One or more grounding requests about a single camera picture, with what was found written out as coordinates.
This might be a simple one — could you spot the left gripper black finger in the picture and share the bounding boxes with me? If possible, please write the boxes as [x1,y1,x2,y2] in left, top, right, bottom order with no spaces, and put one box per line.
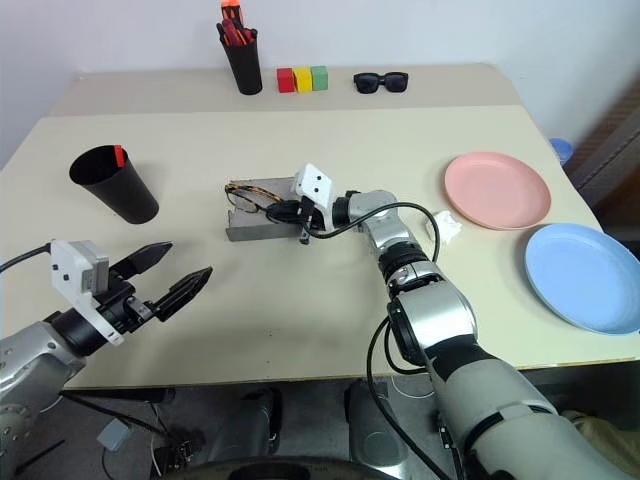
[154,266,214,322]
[108,241,174,280]

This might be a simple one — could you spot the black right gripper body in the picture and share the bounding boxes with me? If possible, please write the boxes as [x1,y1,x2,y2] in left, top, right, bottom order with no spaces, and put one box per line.
[294,197,326,246]

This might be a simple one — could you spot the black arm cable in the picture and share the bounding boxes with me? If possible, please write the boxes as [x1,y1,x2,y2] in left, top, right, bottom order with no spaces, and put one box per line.
[304,201,456,480]
[0,243,54,274]

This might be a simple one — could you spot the pink plastic plate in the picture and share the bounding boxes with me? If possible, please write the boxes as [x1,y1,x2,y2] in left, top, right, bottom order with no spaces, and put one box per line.
[443,151,553,231]

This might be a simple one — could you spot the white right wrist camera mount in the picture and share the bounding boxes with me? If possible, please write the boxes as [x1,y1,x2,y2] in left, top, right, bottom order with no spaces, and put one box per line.
[291,163,337,234]

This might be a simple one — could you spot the crumpled white tissue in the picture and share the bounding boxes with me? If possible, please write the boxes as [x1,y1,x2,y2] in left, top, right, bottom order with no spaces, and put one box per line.
[424,209,464,244]

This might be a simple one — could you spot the dark brown wooden furniture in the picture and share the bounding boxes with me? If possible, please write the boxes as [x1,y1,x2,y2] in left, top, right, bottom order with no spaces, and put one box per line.
[567,94,640,221]

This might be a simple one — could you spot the black sunglasses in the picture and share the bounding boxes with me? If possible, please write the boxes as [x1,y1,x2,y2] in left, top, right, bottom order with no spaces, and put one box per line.
[352,72,410,95]

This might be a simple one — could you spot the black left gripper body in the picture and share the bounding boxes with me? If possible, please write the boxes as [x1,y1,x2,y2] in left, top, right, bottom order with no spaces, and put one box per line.
[93,275,161,335]

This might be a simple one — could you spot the tortoiseshell round eyeglasses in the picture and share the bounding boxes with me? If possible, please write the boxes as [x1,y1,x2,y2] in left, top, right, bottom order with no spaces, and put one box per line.
[224,183,281,214]

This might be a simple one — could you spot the black round base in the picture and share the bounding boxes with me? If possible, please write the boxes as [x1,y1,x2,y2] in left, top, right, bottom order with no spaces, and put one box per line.
[189,457,391,480]

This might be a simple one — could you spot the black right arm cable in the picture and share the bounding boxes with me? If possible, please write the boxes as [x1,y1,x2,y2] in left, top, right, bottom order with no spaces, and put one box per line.
[304,201,456,480]

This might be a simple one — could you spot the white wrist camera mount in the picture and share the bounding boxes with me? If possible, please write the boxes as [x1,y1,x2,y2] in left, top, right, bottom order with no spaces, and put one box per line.
[49,239,125,346]
[291,163,337,234]

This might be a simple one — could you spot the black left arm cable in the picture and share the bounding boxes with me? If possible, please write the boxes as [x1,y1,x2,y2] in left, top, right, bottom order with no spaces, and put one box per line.
[0,243,54,274]

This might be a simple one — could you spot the thin white cable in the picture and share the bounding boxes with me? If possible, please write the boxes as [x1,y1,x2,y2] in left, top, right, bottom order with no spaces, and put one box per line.
[392,374,436,400]

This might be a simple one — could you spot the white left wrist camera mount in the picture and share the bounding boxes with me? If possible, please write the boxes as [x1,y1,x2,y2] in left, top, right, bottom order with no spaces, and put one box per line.
[49,239,125,346]

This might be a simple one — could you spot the red and black pens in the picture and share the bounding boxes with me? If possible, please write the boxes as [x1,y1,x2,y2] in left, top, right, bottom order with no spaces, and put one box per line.
[216,18,259,47]

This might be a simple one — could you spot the small grey blue box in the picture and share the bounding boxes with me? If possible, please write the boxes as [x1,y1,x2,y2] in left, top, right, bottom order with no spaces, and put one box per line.
[97,418,132,451]

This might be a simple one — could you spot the grey glasses case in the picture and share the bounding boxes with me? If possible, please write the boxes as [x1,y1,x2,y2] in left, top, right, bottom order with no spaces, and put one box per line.
[222,174,311,244]

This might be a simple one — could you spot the dark grey rounded shape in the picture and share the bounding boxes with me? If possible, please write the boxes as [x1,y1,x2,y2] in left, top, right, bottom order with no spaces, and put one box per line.
[214,387,284,459]
[344,380,402,464]

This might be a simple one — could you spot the empty black plastic cup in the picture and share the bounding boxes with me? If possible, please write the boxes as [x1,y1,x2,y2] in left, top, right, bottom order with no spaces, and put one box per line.
[68,144,160,225]

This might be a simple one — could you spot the black pen holder cup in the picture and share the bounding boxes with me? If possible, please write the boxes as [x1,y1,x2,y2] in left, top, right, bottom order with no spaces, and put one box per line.
[222,37,264,96]

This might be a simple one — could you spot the blue plastic container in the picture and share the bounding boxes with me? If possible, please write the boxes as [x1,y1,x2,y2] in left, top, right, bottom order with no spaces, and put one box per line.
[549,137,574,164]

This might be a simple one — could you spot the black table frame bar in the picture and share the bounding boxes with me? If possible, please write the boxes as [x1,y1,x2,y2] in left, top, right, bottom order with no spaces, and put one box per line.
[62,387,176,404]

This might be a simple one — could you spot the blue plastic plate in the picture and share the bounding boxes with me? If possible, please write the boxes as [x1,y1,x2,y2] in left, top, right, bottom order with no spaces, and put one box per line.
[524,223,640,335]

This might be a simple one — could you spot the beige fabric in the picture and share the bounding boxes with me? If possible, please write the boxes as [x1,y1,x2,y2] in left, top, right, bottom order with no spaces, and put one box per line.
[562,409,640,466]

